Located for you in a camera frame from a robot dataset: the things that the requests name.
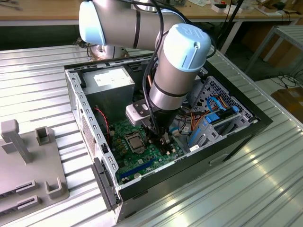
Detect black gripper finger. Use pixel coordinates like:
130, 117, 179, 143
160, 132, 171, 154

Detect wire locking lever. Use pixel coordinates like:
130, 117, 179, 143
141, 134, 152, 153

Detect silver CPU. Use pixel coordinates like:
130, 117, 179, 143
129, 137, 143, 150

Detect metal socket cover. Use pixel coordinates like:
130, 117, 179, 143
125, 133, 145, 154

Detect black open PC case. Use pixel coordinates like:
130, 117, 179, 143
64, 48, 275, 224

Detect green motherboard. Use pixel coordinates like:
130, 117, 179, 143
109, 111, 187, 186

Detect blue expansion slot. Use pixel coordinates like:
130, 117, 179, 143
119, 158, 157, 180

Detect blue disk carrier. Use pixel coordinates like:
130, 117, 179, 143
205, 106, 239, 125

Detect black case fan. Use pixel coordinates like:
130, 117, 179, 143
94, 106, 112, 145

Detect grey power supply unit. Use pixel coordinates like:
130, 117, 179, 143
80, 68, 136, 119

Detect perforated metal cage panel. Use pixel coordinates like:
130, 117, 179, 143
189, 75, 260, 123

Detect black card retention latch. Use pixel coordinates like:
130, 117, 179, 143
91, 157, 120, 212

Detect black tripod stand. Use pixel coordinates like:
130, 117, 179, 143
216, 0, 244, 52

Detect white box with red mark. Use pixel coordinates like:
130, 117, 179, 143
211, 1, 242, 14

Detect brown cardboard box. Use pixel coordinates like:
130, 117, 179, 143
271, 87, 303, 121

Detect grey parts rack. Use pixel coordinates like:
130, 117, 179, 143
0, 119, 71, 220

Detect stacked cardboard boxes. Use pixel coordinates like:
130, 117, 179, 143
241, 22, 298, 68

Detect brown cardboard tray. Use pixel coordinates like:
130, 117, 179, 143
254, 0, 303, 17

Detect wooden workbench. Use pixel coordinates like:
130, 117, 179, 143
0, 0, 303, 26

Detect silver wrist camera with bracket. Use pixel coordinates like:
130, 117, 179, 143
125, 100, 153, 126

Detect blue plastic bracket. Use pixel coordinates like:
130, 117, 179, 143
188, 127, 202, 149

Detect orange red power wire bundle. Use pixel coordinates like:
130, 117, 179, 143
176, 107, 214, 137

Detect blue data wire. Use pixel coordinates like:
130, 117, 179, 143
206, 96, 232, 112

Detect thick black cable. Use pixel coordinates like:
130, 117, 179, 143
205, 35, 217, 59

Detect black camera cable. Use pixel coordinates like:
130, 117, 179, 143
142, 0, 166, 133

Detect thin cable with connectors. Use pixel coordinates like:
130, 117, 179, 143
72, 39, 87, 49

